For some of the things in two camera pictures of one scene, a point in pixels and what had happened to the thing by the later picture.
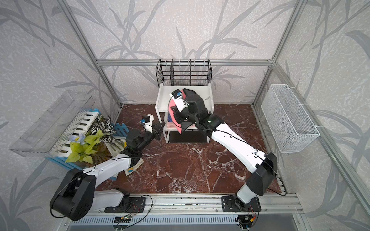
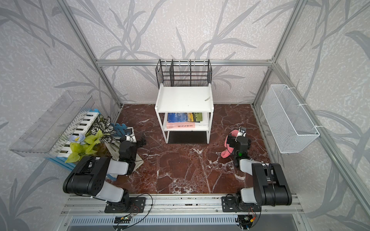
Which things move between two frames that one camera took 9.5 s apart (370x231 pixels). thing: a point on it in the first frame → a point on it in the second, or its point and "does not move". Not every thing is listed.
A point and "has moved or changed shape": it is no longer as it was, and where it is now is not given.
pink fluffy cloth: (177, 125) has moved or changed shape
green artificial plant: (80, 144) does not move
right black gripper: (177, 114) → (232, 143)
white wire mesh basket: (290, 130) does not move
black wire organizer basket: (184, 72) does not move
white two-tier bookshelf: (204, 90) does not move
